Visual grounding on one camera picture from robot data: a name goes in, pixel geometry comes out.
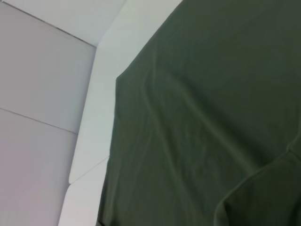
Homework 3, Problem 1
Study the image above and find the dark green shirt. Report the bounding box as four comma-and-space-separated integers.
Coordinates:
95, 0, 301, 226

